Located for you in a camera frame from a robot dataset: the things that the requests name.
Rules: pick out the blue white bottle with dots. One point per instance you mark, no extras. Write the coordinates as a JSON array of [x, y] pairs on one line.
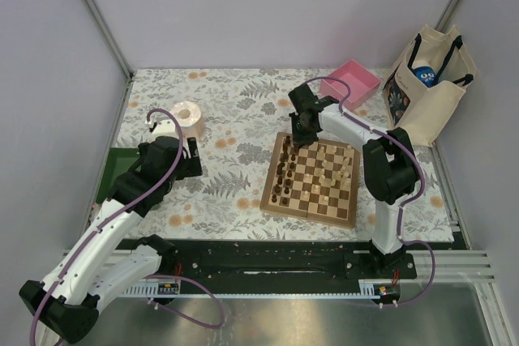
[[425, 73]]

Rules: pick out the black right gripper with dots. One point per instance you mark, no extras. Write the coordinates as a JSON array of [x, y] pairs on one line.
[[299, 140]]

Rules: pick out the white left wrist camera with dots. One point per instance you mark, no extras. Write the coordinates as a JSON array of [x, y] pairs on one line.
[[161, 128]]

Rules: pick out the peach toilet paper roll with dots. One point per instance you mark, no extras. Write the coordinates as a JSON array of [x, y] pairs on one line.
[[190, 118]]

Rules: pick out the green open box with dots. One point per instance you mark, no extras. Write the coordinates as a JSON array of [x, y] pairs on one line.
[[118, 161]]

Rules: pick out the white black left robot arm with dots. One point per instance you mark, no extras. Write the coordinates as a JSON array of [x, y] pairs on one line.
[[71, 297]]

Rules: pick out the floral table mat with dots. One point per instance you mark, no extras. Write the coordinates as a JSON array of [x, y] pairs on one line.
[[243, 111]]

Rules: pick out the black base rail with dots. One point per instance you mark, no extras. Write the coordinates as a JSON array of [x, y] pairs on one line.
[[346, 260]]

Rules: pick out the cream canvas tote bag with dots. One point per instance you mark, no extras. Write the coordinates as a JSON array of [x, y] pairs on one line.
[[423, 112]]

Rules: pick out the pink open box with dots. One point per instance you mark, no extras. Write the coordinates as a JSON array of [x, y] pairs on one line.
[[363, 84]]

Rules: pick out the wooden chess board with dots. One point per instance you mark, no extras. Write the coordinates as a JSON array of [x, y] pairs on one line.
[[317, 182]]

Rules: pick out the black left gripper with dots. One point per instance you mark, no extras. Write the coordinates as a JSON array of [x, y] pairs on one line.
[[190, 166]]

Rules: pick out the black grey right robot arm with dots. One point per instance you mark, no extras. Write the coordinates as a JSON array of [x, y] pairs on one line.
[[389, 163]]

